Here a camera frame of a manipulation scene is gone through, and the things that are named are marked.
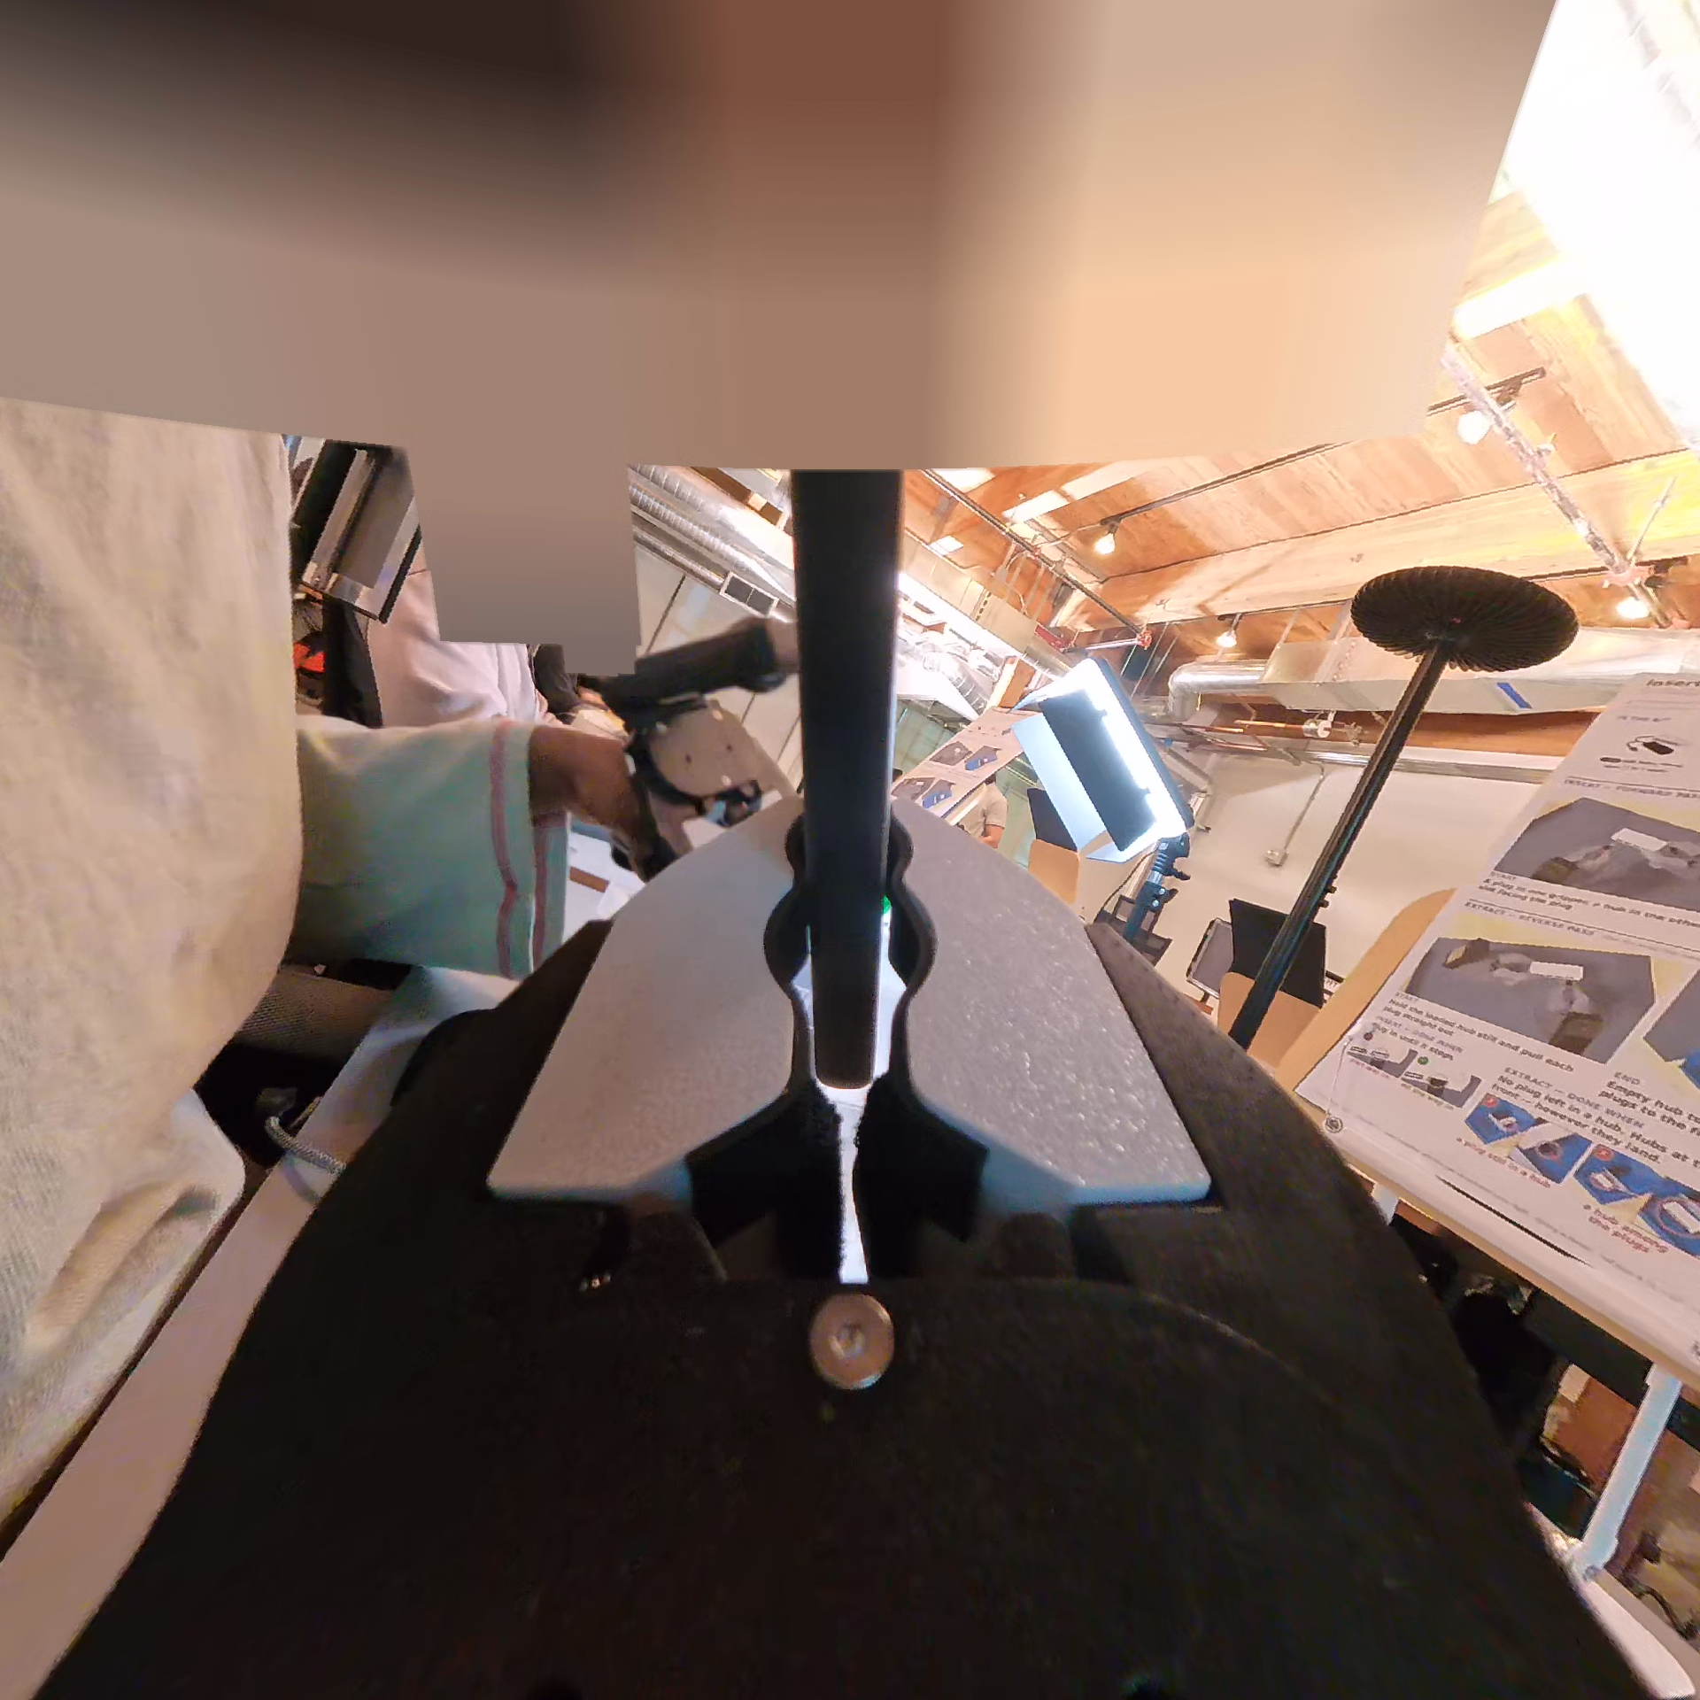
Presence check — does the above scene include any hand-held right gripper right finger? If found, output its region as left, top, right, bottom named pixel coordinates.
left=861, top=797, right=1212, bottom=1280

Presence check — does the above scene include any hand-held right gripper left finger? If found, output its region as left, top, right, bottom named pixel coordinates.
left=487, top=803, right=853, bottom=1280

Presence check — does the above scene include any slim black usb hub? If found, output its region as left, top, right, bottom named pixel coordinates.
left=789, top=467, right=907, bottom=1090

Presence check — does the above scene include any braided grey usb cable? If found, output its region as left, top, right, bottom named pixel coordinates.
left=264, top=1099, right=351, bottom=1175

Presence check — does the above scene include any person's left forearm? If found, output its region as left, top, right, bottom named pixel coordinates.
left=295, top=715, right=576, bottom=980

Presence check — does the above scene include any person's left hand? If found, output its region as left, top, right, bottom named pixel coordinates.
left=529, top=722, right=666, bottom=880

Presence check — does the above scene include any small instruction poster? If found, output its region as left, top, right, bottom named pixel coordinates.
left=893, top=711, right=1051, bottom=816

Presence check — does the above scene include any white light panel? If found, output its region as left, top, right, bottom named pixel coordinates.
left=1012, top=656, right=1199, bottom=859

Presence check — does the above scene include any silver framed monitor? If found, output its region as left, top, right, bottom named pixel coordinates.
left=292, top=445, right=426, bottom=623

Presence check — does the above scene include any black disc on pole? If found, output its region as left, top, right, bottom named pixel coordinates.
left=1224, top=567, right=1583, bottom=1055

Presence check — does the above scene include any silver air duct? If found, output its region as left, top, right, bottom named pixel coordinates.
left=1167, top=623, right=1700, bottom=786

